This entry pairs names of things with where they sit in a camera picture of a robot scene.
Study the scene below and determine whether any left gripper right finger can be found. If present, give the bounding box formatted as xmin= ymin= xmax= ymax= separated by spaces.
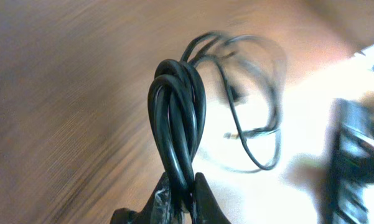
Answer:
xmin=192 ymin=172 xmax=231 ymax=224

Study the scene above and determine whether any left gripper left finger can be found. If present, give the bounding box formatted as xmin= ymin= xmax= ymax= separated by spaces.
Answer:
xmin=110 ymin=172 xmax=172 ymax=224

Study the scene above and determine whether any black USB cable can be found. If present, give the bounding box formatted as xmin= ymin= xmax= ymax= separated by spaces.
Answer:
xmin=147 ymin=30 xmax=287 ymax=212

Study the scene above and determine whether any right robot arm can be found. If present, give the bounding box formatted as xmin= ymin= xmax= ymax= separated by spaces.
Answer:
xmin=322 ymin=65 xmax=374 ymax=223

